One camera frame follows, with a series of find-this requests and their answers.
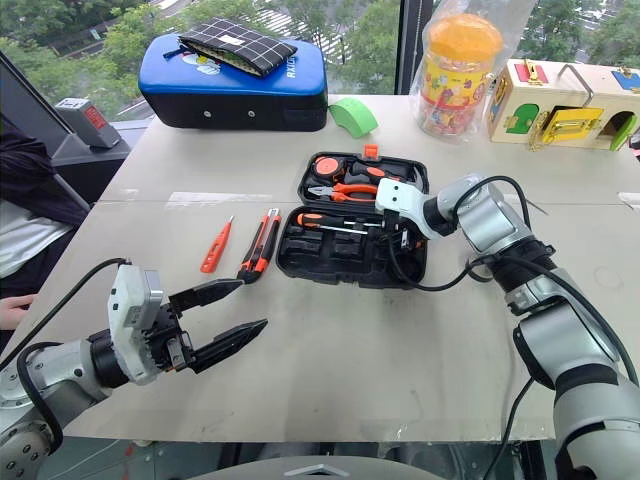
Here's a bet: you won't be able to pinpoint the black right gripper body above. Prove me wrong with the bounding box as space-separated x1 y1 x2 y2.
383 209 427 254

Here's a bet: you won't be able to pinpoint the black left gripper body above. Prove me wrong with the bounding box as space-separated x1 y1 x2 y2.
142 305 197 375

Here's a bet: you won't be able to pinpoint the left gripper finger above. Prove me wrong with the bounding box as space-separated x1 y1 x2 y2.
168 278 247 314
191 319 270 375

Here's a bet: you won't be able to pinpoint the orange voltage tester pen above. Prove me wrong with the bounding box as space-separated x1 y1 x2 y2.
199 215 236 275

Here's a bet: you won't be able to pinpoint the orange black utility knife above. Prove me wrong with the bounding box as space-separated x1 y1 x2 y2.
235 207 283 286

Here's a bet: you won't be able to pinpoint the black plastic tool case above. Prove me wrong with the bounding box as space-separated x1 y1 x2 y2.
276 143 431 291

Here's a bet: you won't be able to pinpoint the blue zippered case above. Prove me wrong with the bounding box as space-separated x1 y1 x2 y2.
137 33 330 133

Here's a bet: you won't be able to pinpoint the bare person hand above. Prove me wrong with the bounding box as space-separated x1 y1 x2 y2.
0 293 39 332

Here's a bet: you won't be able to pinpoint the orange black screwdriver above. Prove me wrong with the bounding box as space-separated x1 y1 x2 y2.
295 211 387 237

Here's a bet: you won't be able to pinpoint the orange black tape measure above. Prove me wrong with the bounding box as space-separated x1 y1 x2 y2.
312 155 347 184

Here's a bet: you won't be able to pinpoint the green tape roll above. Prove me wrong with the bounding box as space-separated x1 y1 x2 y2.
329 97 380 140

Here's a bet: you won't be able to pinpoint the clear plastic bag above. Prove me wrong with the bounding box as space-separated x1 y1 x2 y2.
408 0 531 146

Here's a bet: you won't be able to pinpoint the clear jar with orange lid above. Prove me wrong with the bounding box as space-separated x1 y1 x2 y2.
419 13 504 139

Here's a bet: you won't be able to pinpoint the wooden lock box toy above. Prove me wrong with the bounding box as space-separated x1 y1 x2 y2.
486 58 640 153

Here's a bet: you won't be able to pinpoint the person in dark clothing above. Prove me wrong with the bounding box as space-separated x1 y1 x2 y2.
0 117 92 281

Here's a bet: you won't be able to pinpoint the grey device with red label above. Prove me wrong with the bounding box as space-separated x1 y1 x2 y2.
53 97 122 150

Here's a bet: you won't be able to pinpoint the black grid pattern pouch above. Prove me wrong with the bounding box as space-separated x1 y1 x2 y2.
177 16 300 80

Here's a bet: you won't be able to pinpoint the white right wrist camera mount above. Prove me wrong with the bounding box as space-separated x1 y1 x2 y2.
374 178 432 237

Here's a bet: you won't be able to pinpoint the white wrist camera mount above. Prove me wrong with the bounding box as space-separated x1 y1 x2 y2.
107 263 165 386
374 178 432 237

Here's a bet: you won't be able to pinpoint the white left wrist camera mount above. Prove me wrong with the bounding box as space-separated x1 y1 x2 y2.
107 263 165 386

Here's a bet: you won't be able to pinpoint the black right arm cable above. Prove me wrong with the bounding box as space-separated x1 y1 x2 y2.
387 174 640 480

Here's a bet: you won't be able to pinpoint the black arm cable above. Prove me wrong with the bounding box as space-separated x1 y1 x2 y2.
387 174 640 480
0 257 134 451

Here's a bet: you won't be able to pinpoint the orange handled pliers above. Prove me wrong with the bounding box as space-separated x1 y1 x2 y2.
304 181 379 204

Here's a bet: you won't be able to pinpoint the black orange tool handle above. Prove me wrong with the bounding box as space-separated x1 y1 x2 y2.
346 161 402 185

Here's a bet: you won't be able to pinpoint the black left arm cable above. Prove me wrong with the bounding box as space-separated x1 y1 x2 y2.
0 257 134 451

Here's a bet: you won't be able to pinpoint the dark window frame post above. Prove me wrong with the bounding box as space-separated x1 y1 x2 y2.
398 0 434 96

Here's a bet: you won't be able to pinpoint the black slanted frame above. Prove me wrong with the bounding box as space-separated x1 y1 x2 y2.
0 49 132 206

